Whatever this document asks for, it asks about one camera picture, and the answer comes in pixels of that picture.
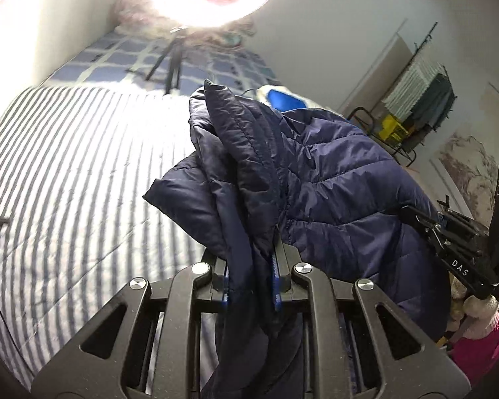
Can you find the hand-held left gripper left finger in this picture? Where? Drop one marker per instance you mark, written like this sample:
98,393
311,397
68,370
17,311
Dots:
183,299

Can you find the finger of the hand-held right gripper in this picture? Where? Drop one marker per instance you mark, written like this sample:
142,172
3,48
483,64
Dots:
420,218

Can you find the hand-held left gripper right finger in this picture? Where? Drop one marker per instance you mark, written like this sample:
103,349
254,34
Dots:
316,299

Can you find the navy puffer jacket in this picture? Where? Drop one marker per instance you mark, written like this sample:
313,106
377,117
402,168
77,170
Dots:
337,174

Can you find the dark green hanging clothes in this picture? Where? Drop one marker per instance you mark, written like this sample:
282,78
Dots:
434,104

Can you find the black metal clothes rack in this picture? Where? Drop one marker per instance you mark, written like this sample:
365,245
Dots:
359,110

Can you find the person's right hand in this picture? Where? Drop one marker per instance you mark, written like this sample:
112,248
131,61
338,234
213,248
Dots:
478,314

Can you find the floral printed cloth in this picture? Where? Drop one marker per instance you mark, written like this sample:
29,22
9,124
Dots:
465,162

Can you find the yellow plastic crate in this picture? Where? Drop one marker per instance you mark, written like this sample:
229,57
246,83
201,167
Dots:
391,129

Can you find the green striped towel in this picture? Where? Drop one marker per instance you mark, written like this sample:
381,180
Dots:
411,83

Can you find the beige board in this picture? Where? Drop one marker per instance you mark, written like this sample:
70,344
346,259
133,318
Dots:
382,70

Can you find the striped bed blanket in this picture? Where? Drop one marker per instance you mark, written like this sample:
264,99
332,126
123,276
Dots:
87,174

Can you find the black tripod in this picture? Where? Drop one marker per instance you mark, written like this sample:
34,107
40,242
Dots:
174,70

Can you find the blue plaid bed sheet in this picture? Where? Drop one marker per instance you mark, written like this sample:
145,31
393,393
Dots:
108,58

